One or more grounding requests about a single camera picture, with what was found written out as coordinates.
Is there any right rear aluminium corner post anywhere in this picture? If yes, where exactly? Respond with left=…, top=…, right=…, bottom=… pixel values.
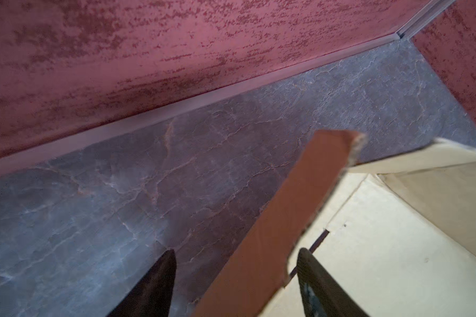
left=397, top=0, right=455, bottom=39

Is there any brown cardboard box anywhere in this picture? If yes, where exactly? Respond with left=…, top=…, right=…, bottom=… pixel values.
left=193, top=130, right=476, bottom=316

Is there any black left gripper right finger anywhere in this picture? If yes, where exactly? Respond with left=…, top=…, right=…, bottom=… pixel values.
left=297, top=248, right=368, bottom=317

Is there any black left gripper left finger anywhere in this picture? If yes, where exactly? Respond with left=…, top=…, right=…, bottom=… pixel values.
left=108, top=249, right=177, bottom=317

